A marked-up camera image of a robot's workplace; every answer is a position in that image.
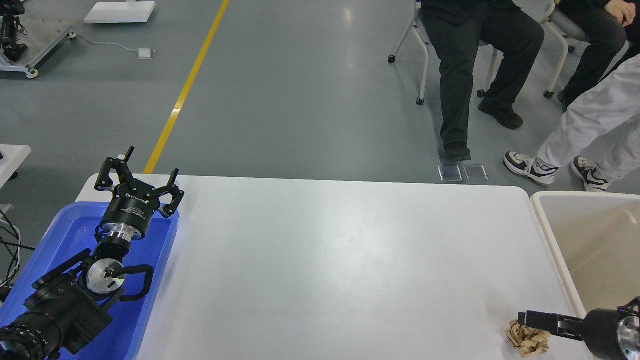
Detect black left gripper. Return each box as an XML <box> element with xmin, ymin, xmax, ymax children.
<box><xmin>94</xmin><ymin>146</ymin><xmax>185</xmax><ymax>241</ymax></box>

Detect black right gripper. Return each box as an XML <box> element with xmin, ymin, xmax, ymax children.
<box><xmin>518</xmin><ymin>297</ymin><xmax>640</xmax><ymax>360</ymax></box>

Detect brown paper ball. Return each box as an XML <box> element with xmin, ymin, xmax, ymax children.
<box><xmin>505</xmin><ymin>320</ymin><xmax>551</xmax><ymax>358</ymax></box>

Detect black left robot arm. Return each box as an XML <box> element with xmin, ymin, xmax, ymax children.
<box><xmin>1</xmin><ymin>146</ymin><xmax>185</xmax><ymax>360</ymax></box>

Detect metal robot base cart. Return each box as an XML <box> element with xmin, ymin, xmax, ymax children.
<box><xmin>0</xmin><ymin>0</ymin><xmax>76</xmax><ymax>79</ymax></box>

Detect blue plastic bin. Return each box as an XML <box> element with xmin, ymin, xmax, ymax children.
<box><xmin>0</xmin><ymin>201</ymin><xmax>180</xmax><ymax>360</ymax></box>

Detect beige plastic bin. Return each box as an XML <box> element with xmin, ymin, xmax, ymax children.
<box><xmin>530</xmin><ymin>191</ymin><xmax>640</xmax><ymax>317</ymax></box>

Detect white side table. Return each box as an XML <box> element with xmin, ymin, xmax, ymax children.
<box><xmin>0</xmin><ymin>144</ymin><xmax>32</xmax><ymax>188</ymax></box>

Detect white flat board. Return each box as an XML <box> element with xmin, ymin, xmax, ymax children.
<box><xmin>83</xmin><ymin>0</ymin><xmax>156</xmax><ymax>24</ymax></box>

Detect clear floor plate right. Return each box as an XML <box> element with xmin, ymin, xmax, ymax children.
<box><xmin>462</xmin><ymin>164</ymin><xmax>489</xmax><ymax>182</ymax></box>

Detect clear floor plate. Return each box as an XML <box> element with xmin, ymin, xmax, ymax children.
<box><xmin>438</xmin><ymin>164</ymin><xmax>463</xmax><ymax>182</ymax></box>
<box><xmin>462</xmin><ymin>164</ymin><xmax>489</xmax><ymax>182</ymax></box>

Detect person in white trousers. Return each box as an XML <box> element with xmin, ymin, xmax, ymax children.
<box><xmin>503</xmin><ymin>55</ymin><xmax>640</xmax><ymax>192</ymax></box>

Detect clear floor plate left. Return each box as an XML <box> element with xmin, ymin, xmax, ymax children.
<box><xmin>438</xmin><ymin>164</ymin><xmax>463</xmax><ymax>182</ymax></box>

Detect white chair left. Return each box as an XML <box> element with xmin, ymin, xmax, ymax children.
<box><xmin>388</xmin><ymin>0</ymin><xmax>501</xmax><ymax>106</ymax></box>

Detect white chair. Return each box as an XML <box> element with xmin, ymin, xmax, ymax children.
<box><xmin>388</xmin><ymin>0</ymin><xmax>501</xmax><ymax>106</ymax></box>
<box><xmin>539</xmin><ymin>0</ymin><xmax>590</xmax><ymax>100</ymax></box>

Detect white chair right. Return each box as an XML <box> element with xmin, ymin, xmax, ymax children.
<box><xmin>539</xmin><ymin>0</ymin><xmax>590</xmax><ymax>100</ymax></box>

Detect seated person far right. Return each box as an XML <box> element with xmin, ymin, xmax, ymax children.
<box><xmin>558</xmin><ymin>0</ymin><xmax>640</xmax><ymax>112</ymax></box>

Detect person in black trousers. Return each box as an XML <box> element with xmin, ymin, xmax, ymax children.
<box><xmin>420</xmin><ymin>0</ymin><xmax>546</xmax><ymax>162</ymax></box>

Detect black cables at left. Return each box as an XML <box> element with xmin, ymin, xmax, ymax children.
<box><xmin>0</xmin><ymin>204</ymin><xmax>36</xmax><ymax>304</ymax></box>

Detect white power adapter with cable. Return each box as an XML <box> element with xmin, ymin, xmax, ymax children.
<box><xmin>67</xmin><ymin>32</ymin><xmax>156</xmax><ymax>60</ymax></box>

